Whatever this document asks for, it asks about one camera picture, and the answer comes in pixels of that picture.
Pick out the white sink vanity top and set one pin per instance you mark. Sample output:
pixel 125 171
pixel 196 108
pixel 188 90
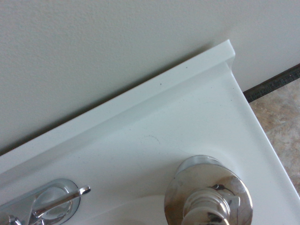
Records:
pixel 164 117

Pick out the black wall baseboard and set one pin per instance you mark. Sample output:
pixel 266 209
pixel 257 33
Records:
pixel 272 83

